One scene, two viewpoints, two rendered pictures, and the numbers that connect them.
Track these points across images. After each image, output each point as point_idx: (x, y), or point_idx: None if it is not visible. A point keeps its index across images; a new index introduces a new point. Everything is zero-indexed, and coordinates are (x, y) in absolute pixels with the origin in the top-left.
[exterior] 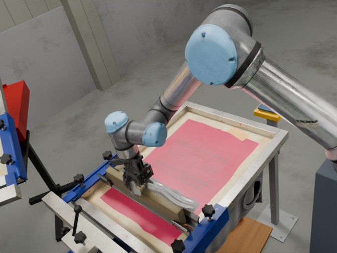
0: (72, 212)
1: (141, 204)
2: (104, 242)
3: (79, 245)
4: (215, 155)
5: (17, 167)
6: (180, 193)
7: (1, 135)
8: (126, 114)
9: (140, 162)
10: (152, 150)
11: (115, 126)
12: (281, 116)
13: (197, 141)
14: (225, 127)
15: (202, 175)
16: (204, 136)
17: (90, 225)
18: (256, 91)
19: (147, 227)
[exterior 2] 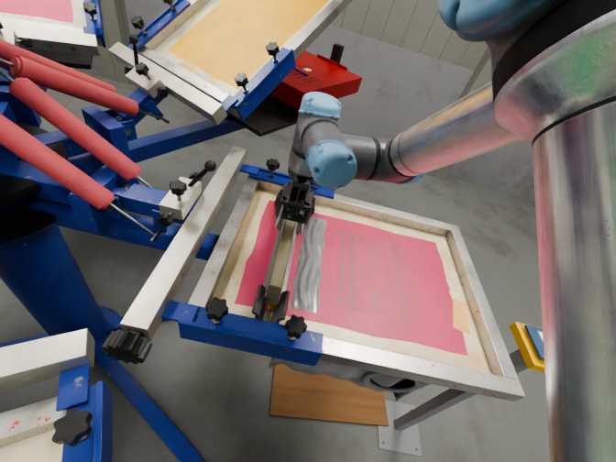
0: (227, 177)
1: (275, 241)
2: (196, 221)
3: (176, 196)
4: (403, 300)
5: (242, 98)
6: (319, 280)
7: (267, 64)
8: (338, 109)
9: (299, 189)
10: (362, 223)
11: (306, 104)
12: (549, 382)
13: (410, 268)
14: (457, 294)
15: (361, 296)
16: (423, 272)
17: (216, 199)
18: (586, 180)
19: (252, 264)
